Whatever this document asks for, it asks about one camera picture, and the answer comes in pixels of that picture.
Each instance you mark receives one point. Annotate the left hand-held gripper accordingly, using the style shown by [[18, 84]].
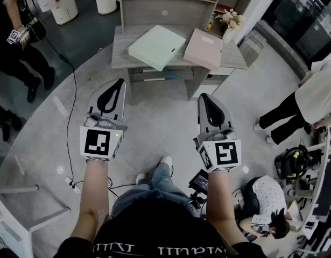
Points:
[[96, 141]]

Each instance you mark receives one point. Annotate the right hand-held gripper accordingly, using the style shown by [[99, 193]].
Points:
[[224, 154]]

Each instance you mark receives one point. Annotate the pink box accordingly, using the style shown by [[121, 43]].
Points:
[[204, 48]]

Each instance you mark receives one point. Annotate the light green box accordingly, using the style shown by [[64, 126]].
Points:
[[157, 46]]

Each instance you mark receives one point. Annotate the person's left forearm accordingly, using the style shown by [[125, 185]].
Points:
[[91, 197]]

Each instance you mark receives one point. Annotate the person's right forearm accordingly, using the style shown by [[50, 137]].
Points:
[[221, 203]]

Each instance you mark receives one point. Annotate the white paper sheet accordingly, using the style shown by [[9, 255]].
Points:
[[245, 169]]

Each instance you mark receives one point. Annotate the person's right white shoe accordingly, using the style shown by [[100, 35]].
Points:
[[166, 161]]

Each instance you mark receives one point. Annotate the person's white shoe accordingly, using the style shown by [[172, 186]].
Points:
[[141, 178], [166, 161]]

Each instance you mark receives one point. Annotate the small black monitor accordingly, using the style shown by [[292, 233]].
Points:
[[199, 182]]

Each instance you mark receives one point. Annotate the person's left white shoe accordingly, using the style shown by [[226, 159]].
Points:
[[141, 178]]

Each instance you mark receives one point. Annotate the white power strip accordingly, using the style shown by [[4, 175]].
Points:
[[73, 185]]

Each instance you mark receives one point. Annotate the person's blue jeans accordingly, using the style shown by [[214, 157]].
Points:
[[160, 187]]

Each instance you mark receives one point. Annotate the black and yellow bag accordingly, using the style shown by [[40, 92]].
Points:
[[293, 163]]

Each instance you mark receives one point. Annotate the yellow packet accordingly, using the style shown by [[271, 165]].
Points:
[[210, 23]]

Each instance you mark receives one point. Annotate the white vase with pink flowers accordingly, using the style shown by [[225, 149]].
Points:
[[231, 23]]

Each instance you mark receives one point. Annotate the grey wooden desk with shelves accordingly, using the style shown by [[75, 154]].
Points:
[[149, 15]]

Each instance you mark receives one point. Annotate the black bag with green stripe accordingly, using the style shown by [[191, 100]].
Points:
[[37, 29]]

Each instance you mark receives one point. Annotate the white round drawer cabinet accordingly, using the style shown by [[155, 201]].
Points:
[[61, 7]]

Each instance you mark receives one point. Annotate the person's black shirt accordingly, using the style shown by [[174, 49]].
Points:
[[160, 230]]

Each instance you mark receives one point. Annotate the white work desk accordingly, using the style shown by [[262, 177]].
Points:
[[320, 187]]

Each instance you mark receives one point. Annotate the black glass door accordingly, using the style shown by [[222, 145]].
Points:
[[302, 12]]

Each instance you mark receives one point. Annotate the black monitor mount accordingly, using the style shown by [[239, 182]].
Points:
[[197, 200]]

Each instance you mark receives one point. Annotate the grey metal frame table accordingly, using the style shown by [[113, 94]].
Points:
[[33, 222]]

